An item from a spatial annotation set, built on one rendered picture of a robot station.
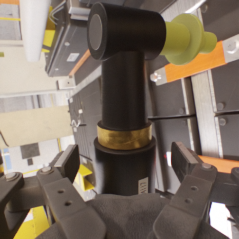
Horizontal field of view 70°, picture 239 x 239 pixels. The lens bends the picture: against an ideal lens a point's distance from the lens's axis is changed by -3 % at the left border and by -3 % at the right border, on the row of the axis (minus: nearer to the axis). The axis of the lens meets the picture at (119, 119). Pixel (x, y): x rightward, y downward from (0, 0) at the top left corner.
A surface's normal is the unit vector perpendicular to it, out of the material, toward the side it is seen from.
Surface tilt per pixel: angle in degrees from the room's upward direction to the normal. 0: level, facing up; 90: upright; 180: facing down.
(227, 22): 0
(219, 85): 0
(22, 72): 90
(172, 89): 0
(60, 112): 90
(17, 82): 90
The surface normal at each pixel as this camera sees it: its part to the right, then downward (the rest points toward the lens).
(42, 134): 0.47, -0.05
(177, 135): -0.87, 0.15
